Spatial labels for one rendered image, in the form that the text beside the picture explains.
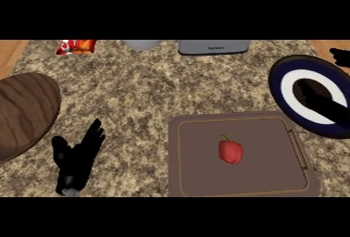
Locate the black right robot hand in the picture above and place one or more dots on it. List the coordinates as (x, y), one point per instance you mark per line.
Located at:
(321, 102)

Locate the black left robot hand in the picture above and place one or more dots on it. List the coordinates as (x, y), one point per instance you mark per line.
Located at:
(77, 160)

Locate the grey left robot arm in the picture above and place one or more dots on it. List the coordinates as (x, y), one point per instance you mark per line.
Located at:
(71, 192)

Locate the dark blue and white plate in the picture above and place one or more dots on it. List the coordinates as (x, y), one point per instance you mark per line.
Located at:
(279, 89)

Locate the red bell pepper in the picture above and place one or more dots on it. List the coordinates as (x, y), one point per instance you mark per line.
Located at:
(231, 151)

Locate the brown rectangular tray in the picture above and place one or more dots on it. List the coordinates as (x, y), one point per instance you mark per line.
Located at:
(206, 172)

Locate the round brown wooden board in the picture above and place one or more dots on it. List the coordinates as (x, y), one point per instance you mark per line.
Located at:
(25, 114)

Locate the grey flat appliance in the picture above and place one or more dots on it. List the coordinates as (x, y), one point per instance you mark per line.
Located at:
(213, 47)

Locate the red and orange snack bag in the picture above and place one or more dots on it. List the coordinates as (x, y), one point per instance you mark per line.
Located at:
(76, 46)

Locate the grey round container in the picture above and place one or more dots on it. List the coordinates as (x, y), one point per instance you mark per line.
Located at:
(142, 44)

